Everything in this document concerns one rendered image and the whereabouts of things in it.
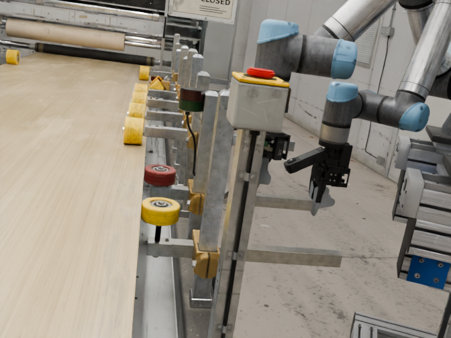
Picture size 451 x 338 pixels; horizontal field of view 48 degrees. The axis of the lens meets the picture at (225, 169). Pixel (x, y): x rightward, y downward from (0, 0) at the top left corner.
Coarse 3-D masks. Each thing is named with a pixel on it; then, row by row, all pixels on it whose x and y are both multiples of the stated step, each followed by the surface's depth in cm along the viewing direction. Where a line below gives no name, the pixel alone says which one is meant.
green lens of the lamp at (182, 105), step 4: (180, 100) 120; (180, 104) 121; (184, 104) 120; (188, 104) 119; (192, 104) 119; (196, 104) 120; (200, 104) 120; (180, 108) 121; (184, 108) 120; (188, 108) 120; (192, 108) 120; (196, 108) 120; (200, 108) 121
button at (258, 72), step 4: (252, 68) 70; (256, 68) 71; (260, 68) 72; (248, 72) 70; (252, 72) 69; (256, 72) 69; (260, 72) 69; (264, 72) 69; (268, 72) 69; (272, 72) 70; (256, 76) 69; (260, 76) 69; (264, 76) 69; (268, 76) 69; (272, 76) 70
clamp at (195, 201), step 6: (192, 180) 136; (192, 186) 131; (192, 192) 127; (198, 192) 127; (192, 198) 126; (198, 198) 125; (204, 198) 125; (192, 204) 125; (198, 204) 125; (192, 210) 125; (198, 210) 126
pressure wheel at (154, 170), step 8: (152, 168) 130; (160, 168) 129; (168, 168) 132; (144, 176) 129; (152, 176) 127; (160, 176) 127; (168, 176) 127; (152, 184) 127; (160, 184) 127; (168, 184) 128
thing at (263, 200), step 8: (152, 192) 130; (160, 192) 130; (168, 192) 130; (176, 192) 131; (184, 192) 131; (256, 192) 137; (184, 200) 132; (256, 200) 135; (264, 200) 135; (272, 200) 135; (280, 200) 135; (288, 200) 136; (296, 200) 136; (304, 200) 136; (312, 200) 137; (280, 208) 136; (288, 208) 136; (296, 208) 137; (304, 208) 137
